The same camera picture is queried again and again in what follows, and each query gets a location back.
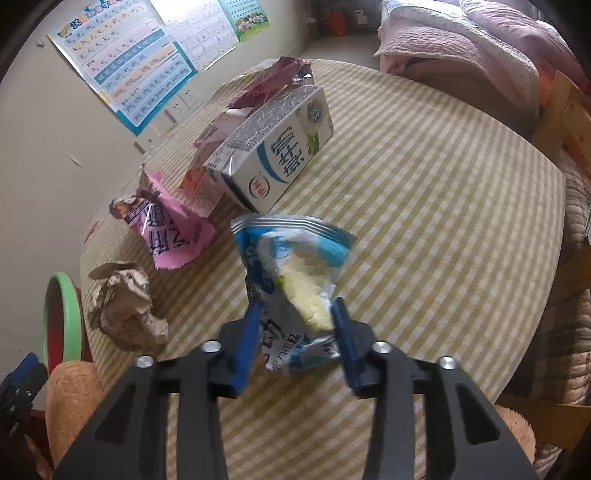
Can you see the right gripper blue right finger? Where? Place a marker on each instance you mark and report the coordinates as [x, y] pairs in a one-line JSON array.
[[466, 436]]

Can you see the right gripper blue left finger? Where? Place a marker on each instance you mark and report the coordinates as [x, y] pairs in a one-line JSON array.
[[125, 438]]

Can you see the brown paper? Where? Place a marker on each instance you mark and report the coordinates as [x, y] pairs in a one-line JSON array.
[[121, 306]]

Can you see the pink torn wrapper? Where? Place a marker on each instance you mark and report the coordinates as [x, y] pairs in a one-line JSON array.
[[173, 233]]

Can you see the blue snack wrapper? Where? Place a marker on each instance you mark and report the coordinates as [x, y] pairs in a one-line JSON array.
[[293, 264]]

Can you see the pocky snack packet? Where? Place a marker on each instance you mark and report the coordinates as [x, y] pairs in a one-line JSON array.
[[198, 186]]

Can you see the white blue milk carton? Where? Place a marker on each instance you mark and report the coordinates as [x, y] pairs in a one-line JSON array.
[[263, 156]]

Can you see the maroon pocky foil wrapper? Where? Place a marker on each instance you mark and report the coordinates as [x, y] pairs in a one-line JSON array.
[[286, 72]]

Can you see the green rimmed red bin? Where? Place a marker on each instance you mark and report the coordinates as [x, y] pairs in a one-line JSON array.
[[65, 337]]

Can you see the checkered yellow mat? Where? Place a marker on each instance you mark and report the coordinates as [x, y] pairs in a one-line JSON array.
[[458, 223]]

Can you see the bed with plaid sheet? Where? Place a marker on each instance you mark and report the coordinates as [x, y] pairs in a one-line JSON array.
[[435, 43]]

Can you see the pink quilt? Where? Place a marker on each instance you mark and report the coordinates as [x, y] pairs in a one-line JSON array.
[[538, 40]]

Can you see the red bucket on floor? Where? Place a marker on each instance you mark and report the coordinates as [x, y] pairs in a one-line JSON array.
[[337, 24]]

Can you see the wall socket plate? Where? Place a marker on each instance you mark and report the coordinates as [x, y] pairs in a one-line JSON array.
[[148, 141]]

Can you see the wooden chair frame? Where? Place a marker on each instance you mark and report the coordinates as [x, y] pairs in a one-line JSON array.
[[565, 122]]

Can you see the pinyin wall poster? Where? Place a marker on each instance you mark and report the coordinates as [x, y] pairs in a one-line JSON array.
[[122, 51]]

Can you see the white chart wall poster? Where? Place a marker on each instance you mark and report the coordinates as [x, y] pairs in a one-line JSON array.
[[200, 28]]

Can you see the green number wall poster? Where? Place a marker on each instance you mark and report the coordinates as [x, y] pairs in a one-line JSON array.
[[246, 17]]

